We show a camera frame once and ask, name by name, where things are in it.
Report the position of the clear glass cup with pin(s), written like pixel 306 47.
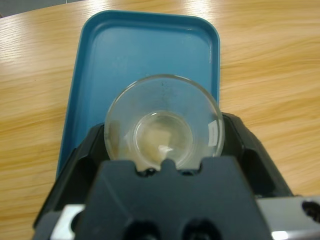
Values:
pixel 162 120

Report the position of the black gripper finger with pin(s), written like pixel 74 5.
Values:
pixel 75 175
pixel 257 165

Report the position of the teal plastic tray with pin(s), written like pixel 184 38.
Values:
pixel 140 55

